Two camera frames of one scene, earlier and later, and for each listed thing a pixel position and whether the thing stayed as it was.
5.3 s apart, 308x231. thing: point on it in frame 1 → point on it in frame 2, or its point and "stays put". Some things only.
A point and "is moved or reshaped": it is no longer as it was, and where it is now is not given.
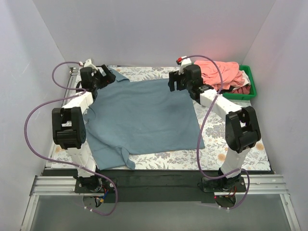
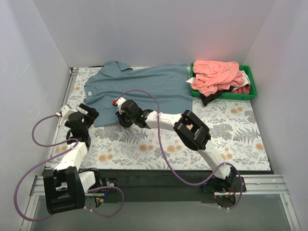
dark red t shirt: (244, 90) stays put
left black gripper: (106, 75) → (87, 115)
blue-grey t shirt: (143, 116) is moved or reshaped
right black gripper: (175, 80) → (121, 118)
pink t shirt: (231, 76) stays put
